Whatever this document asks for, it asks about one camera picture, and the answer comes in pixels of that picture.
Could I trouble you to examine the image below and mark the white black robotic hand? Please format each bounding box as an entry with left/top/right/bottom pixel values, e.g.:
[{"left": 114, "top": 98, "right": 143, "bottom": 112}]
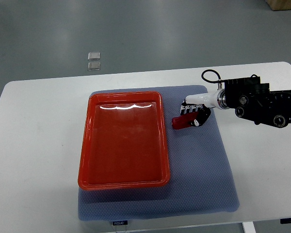
[{"left": 180, "top": 91, "right": 221, "bottom": 127}]

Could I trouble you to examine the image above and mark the red pepper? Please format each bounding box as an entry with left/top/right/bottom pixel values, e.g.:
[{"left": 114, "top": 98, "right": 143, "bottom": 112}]
[{"left": 172, "top": 112, "right": 199, "bottom": 130}]

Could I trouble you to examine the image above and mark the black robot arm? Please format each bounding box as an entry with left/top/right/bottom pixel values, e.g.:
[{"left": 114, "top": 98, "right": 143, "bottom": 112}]
[{"left": 223, "top": 74, "right": 291, "bottom": 128}]

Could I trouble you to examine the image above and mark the red plastic tray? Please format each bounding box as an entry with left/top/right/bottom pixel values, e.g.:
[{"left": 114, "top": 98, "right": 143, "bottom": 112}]
[{"left": 78, "top": 91, "right": 170, "bottom": 191}]

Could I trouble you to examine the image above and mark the blue grey mesh mat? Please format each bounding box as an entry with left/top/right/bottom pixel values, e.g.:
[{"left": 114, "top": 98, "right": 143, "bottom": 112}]
[{"left": 78, "top": 85, "right": 239, "bottom": 221}]

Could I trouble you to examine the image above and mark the upper metal floor plate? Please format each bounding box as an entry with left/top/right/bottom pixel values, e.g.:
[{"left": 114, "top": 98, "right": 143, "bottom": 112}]
[{"left": 88, "top": 51, "right": 100, "bottom": 61}]

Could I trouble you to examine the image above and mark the cardboard box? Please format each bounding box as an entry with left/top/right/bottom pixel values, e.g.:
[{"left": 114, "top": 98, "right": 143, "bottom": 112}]
[{"left": 266, "top": 0, "right": 291, "bottom": 11}]

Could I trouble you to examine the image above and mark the white table leg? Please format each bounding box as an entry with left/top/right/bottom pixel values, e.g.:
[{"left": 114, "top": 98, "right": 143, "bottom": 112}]
[{"left": 242, "top": 221, "right": 256, "bottom": 233}]

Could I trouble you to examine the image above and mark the black table label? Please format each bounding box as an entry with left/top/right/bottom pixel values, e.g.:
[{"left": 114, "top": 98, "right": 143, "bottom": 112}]
[{"left": 113, "top": 220, "right": 128, "bottom": 226}]

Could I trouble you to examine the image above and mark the dark right table label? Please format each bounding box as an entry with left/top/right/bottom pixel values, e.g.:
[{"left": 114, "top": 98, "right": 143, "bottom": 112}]
[{"left": 280, "top": 218, "right": 291, "bottom": 224}]

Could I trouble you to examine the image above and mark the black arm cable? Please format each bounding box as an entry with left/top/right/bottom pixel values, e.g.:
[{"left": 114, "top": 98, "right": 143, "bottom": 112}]
[{"left": 201, "top": 69, "right": 225, "bottom": 90}]

